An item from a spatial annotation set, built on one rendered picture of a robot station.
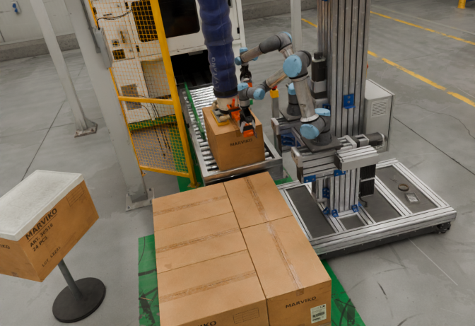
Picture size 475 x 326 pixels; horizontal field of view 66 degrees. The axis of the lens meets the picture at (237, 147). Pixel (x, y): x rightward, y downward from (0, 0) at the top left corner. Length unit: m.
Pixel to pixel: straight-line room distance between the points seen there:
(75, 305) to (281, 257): 1.68
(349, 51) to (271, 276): 1.50
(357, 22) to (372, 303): 1.90
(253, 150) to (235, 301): 1.35
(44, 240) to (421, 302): 2.52
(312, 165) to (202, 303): 1.13
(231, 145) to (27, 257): 1.62
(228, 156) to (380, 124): 1.22
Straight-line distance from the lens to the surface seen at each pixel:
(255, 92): 2.45
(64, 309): 3.31
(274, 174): 3.24
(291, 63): 2.20
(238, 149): 3.06
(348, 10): 2.48
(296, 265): 2.37
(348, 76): 2.61
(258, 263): 2.39
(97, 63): 3.40
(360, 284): 3.01
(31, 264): 2.59
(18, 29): 12.13
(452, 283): 3.18
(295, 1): 5.84
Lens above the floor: 2.33
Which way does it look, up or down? 30 degrees down
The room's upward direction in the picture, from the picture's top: 8 degrees counter-clockwise
